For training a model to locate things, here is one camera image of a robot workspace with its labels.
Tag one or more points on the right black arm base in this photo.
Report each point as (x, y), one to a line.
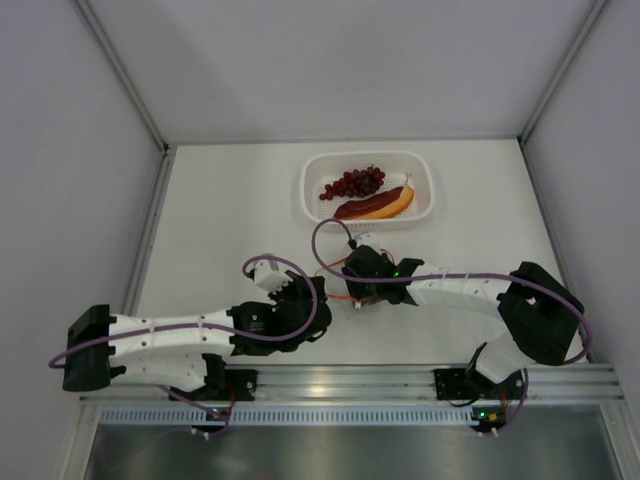
(455, 384)

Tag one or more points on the white perforated plastic basket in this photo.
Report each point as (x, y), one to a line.
(400, 167)

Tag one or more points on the fake purple grapes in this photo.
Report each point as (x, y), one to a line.
(357, 183)

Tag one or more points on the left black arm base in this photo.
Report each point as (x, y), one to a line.
(224, 386)

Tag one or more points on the grey slotted cable duct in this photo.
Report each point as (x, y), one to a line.
(251, 415)

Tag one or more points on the aluminium mounting rail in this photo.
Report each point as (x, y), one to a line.
(584, 383)

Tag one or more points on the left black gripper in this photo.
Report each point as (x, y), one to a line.
(297, 285)

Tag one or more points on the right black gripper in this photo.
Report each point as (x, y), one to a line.
(361, 294)

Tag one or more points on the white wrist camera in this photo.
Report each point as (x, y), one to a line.
(364, 239)
(267, 275)

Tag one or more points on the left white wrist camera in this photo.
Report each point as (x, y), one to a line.
(267, 275)

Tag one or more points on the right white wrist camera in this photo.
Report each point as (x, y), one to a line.
(364, 239)

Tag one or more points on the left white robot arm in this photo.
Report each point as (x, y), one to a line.
(189, 353)

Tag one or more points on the fake orange food piece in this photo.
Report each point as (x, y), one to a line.
(382, 206)

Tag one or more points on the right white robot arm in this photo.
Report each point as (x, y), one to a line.
(540, 316)

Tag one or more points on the clear zip top bag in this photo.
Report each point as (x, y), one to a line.
(347, 294)

